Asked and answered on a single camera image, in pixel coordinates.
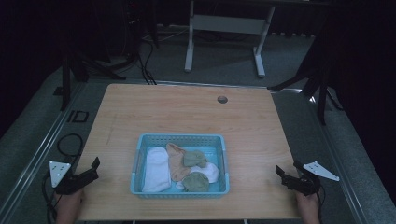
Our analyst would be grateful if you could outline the blue plastic basket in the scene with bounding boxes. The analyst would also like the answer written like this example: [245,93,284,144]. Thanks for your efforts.
[129,133,231,200]

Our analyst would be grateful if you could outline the black floor cables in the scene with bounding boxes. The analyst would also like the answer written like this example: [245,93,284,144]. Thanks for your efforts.
[135,39,159,86]

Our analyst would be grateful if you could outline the green sock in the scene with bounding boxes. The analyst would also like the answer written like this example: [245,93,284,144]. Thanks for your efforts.
[181,172,210,193]
[182,150,208,168]

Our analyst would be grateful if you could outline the long white sock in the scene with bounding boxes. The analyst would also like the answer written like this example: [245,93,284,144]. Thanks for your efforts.
[142,147,172,193]

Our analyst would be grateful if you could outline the dark computer tower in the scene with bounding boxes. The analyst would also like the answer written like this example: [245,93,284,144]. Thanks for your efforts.
[123,0,142,61]

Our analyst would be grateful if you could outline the white desk frame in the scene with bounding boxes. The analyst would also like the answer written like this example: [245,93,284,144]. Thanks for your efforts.
[184,0,276,78]

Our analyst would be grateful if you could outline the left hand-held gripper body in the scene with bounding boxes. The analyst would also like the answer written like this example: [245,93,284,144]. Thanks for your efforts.
[49,161,92,196]

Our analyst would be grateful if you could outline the person's left hand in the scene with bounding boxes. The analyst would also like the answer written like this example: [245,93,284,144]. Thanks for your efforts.
[55,189,84,224]

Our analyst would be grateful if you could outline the person's right hand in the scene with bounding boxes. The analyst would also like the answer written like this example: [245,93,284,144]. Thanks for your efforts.
[295,189,321,224]

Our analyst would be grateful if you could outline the black tripod stand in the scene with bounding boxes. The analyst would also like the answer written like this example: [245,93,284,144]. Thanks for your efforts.
[52,50,127,112]
[266,29,344,126]

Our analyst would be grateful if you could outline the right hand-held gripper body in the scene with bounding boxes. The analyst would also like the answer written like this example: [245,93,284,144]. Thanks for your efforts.
[281,161,340,197]

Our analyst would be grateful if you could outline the peach sock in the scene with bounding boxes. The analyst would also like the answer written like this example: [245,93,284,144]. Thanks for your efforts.
[165,142,191,183]

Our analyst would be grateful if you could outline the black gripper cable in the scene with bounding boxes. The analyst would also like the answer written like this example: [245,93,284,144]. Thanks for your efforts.
[41,133,84,224]
[317,183,327,218]

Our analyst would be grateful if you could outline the short white sock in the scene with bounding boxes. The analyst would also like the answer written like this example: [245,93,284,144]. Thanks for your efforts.
[176,161,220,190]

